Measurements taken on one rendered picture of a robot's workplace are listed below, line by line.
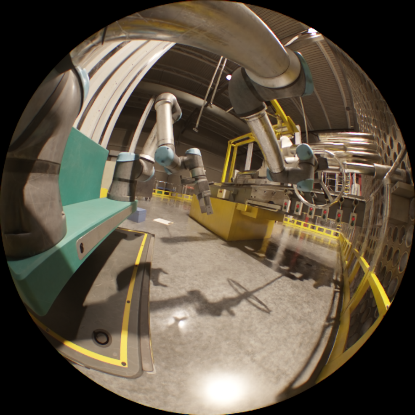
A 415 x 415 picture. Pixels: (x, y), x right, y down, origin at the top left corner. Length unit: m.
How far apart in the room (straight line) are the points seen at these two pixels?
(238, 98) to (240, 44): 0.21
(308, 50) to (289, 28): 1.61
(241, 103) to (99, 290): 0.60
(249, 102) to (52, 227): 0.44
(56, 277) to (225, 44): 0.32
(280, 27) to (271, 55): 8.82
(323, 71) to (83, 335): 10.58
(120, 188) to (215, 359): 0.82
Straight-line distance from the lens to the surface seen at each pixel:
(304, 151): 0.56
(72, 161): 0.43
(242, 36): 0.16
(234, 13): 0.15
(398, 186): 1.92
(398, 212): 2.19
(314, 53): 9.72
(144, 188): 4.53
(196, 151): 0.62
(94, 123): 0.63
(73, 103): 0.22
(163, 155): 0.49
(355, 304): 1.14
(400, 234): 2.50
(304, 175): 0.54
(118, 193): 0.58
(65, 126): 0.21
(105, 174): 3.40
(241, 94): 0.35
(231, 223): 1.82
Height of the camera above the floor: 0.59
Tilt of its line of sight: 5 degrees down
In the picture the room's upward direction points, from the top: 12 degrees clockwise
